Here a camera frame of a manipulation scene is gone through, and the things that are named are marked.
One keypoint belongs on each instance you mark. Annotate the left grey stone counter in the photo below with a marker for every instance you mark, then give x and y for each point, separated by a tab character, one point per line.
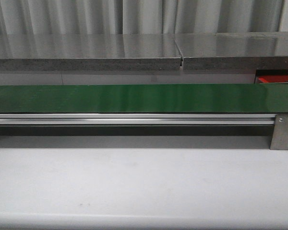
80	52

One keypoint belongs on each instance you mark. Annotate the grey stone counter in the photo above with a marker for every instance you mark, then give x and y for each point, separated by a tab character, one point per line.
234	51
80	52

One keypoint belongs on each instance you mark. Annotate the green conveyor belt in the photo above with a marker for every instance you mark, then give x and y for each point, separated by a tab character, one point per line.
154	98

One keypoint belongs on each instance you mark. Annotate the red plastic bin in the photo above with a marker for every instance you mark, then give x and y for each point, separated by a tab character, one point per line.
281	79

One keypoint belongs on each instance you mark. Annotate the right grey stone counter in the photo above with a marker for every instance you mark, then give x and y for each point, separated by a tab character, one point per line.
234	51

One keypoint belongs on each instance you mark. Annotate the grey pleated curtain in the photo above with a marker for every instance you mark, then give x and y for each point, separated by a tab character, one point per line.
138	16

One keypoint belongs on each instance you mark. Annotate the steel conveyor support bracket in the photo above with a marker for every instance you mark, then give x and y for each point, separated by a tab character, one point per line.
280	134

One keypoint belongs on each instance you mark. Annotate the aluminium conveyor side rail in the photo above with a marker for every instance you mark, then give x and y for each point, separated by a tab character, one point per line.
136	119

